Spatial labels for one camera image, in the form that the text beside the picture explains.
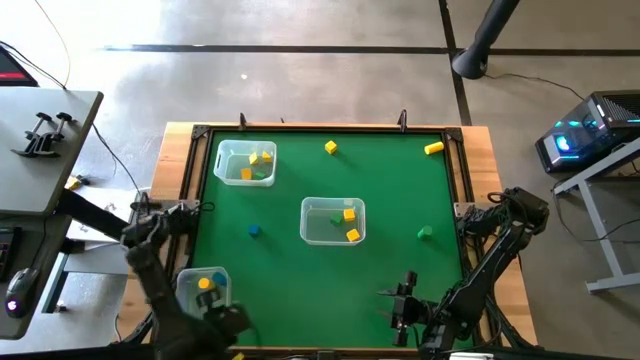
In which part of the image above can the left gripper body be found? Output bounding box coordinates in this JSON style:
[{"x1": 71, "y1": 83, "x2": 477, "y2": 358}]
[{"x1": 211, "y1": 301, "x2": 254, "y2": 344}]

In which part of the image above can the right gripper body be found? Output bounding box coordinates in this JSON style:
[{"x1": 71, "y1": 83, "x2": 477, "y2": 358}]
[{"x1": 391, "y1": 272, "x2": 437, "y2": 348}]

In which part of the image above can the clear plastic bin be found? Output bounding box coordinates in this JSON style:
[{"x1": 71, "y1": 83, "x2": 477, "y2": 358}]
[
  {"x1": 173, "y1": 266, "x2": 234, "y2": 329},
  {"x1": 211, "y1": 139, "x2": 278, "y2": 188},
  {"x1": 299, "y1": 196, "x2": 368, "y2": 248}
]

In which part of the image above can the green table mat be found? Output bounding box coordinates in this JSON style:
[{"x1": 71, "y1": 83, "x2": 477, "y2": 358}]
[{"x1": 191, "y1": 130, "x2": 475, "y2": 350}]

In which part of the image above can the black desk beam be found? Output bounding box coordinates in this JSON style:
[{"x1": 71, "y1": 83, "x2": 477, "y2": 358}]
[{"x1": 55, "y1": 188, "x2": 139, "y2": 247}]

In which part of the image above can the dark grey desk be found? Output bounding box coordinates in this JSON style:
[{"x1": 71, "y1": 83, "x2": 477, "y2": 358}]
[{"x1": 0, "y1": 214, "x2": 74, "y2": 341}]

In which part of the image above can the black computer mouse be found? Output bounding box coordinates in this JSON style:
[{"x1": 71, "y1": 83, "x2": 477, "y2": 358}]
[{"x1": 3, "y1": 267, "x2": 41, "y2": 320}]

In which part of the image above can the grey desk top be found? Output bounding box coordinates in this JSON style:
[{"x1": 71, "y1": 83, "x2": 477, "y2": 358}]
[{"x1": 0, "y1": 87, "x2": 105, "y2": 217}]

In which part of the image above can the black keyboard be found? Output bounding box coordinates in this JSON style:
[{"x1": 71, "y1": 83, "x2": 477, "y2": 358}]
[{"x1": 0, "y1": 225, "x2": 24, "y2": 282}]

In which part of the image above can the grey metal desk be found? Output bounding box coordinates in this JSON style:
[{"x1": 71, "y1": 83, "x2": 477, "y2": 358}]
[{"x1": 552, "y1": 137, "x2": 640, "y2": 294}]

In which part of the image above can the black C-clamp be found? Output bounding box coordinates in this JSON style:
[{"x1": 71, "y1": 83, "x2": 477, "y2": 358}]
[
  {"x1": 10, "y1": 111, "x2": 54, "y2": 157},
  {"x1": 29, "y1": 112, "x2": 75, "y2": 159}
]

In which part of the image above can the computer with RGB lights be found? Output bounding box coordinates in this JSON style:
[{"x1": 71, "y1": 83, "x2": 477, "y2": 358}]
[{"x1": 534, "y1": 89, "x2": 640, "y2": 175}]

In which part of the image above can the black floor stand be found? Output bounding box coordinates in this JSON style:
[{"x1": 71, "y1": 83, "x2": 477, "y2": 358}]
[{"x1": 451, "y1": 0, "x2": 521, "y2": 80}]

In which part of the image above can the black monitor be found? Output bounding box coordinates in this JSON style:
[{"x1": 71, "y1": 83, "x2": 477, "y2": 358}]
[{"x1": 0, "y1": 44, "x2": 39, "y2": 88}]

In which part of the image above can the black table frame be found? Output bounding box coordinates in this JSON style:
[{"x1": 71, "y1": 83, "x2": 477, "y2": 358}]
[{"x1": 187, "y1": 123, "x2": 481, "y2": 352}]

